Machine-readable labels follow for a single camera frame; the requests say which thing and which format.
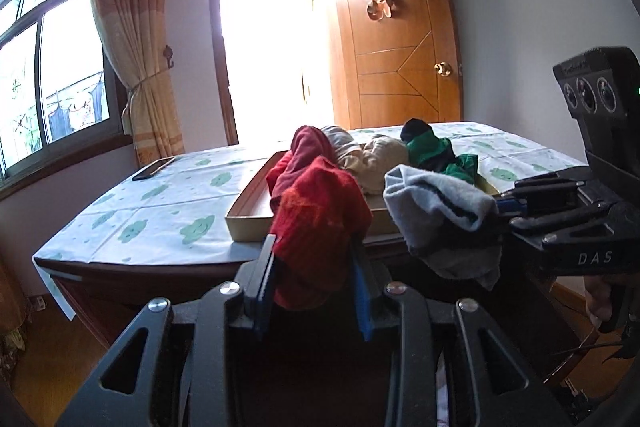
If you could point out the curtain tieback hook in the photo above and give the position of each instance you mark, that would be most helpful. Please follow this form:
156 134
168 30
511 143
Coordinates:
169 57

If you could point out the wooden table with tablecloth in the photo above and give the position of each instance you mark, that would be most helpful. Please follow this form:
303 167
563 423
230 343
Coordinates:
150 217

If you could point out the window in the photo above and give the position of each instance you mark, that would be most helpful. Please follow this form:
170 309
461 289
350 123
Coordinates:
65 72

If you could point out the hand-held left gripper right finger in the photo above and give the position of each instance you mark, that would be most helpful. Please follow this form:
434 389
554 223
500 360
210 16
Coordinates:
362 307

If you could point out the orange-red underwear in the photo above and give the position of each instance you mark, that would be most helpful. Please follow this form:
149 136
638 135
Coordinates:
315 227

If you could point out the shallow beige tray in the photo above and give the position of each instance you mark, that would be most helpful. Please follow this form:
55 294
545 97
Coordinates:
247 229

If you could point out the black phone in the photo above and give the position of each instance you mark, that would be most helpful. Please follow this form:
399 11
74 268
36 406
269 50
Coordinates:
152 169

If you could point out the bright red underwear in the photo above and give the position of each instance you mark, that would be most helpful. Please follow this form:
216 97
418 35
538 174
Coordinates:
280 179

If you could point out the brown door frame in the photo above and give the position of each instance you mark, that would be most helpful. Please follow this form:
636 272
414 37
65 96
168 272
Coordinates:
216 32

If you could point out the green sock pair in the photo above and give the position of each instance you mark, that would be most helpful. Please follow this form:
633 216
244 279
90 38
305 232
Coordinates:
440 157

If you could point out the beige striped curtain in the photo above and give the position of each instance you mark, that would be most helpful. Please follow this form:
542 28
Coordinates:
135 32

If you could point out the cream dotted underwear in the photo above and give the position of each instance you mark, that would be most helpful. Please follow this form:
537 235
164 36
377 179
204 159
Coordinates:
382 162

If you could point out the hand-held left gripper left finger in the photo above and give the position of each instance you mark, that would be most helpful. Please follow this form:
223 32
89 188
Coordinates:
262 302

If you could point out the dark wooden desk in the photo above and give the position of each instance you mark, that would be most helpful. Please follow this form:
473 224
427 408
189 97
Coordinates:
125 287

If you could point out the person's right hand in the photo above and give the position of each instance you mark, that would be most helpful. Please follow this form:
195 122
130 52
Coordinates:
597 299

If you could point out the wooden door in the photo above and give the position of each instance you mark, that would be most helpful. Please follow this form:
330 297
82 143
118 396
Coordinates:
400 47

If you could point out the brass door knob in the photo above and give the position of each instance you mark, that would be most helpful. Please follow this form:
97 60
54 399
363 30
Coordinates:
442 69

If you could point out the grey sock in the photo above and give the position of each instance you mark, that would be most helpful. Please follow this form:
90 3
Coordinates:
435 207

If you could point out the wall socket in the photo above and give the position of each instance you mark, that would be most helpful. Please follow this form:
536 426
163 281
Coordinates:
37 304

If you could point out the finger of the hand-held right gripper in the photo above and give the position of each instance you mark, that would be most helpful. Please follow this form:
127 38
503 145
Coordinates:
565 219
550 192

